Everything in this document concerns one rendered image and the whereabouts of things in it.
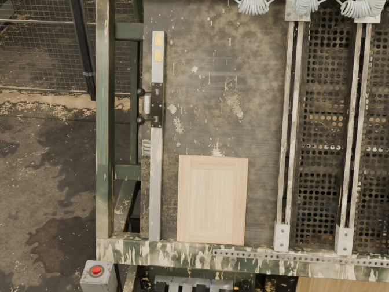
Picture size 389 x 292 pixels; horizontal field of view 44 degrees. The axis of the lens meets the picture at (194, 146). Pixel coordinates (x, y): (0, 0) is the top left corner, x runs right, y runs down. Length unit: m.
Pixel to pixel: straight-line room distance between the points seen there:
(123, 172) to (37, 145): 2.20
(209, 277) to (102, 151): 0.77
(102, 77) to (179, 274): 0.97
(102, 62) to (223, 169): 0.71
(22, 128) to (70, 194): 1.05
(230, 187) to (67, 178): 2.07
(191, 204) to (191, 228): 0.11
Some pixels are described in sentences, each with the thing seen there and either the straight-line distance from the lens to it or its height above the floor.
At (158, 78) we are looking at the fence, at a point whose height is 1.54.
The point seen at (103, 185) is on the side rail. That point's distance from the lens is 2.25.
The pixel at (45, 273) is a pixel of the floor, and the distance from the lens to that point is 3.44.
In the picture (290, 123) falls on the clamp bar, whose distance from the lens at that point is 2.11.
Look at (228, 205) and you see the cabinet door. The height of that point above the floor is 1.05.
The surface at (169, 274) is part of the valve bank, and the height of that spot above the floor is 0.75.
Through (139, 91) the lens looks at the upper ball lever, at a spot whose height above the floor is 1.56.
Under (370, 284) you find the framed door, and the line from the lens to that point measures 2.83.
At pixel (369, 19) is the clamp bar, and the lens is 2.11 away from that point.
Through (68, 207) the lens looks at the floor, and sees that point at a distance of 3.79.
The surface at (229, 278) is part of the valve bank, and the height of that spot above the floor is 0.75.
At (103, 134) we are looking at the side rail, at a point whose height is 1.33.
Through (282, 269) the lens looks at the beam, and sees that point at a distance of 2.29.
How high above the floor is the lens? 2.67
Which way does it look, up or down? 40 degrees down
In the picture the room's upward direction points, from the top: 1 degrees counter-clockwise
